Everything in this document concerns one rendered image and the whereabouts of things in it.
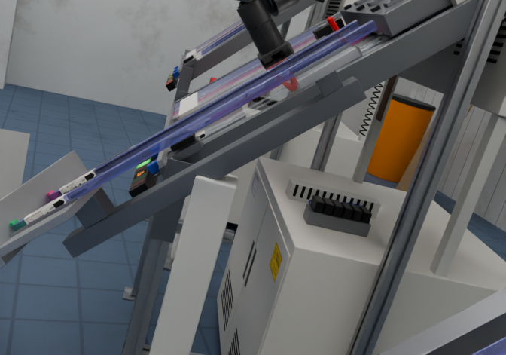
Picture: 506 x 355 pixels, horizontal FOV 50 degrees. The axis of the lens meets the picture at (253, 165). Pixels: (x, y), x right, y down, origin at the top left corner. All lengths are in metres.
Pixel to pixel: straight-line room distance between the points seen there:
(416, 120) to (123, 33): 2.60
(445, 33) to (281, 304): 0.66
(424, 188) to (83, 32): 3.92
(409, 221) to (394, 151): 3.75
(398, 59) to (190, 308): 0.62
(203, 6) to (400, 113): 1.93
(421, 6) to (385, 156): 3.81
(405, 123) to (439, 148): 3.72
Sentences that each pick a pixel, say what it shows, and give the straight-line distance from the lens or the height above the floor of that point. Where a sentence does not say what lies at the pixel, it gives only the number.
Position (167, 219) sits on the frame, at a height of 0.64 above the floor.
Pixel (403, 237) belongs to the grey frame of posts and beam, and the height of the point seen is 0.71.
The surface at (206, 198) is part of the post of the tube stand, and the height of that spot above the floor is 0.80.
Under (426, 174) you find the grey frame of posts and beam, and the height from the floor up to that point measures 0.85.
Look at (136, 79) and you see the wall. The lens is 4.86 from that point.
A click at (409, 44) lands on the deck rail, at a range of 1.12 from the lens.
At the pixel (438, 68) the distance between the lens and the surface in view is 1.52.
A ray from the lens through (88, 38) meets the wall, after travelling 4.77.
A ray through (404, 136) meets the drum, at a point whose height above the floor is 0.42.
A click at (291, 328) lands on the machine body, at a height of 0.42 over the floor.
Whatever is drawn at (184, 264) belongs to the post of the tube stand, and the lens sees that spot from 0.80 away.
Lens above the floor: 1.06
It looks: 15 degrees down
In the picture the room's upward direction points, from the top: 16 degrees clockwise
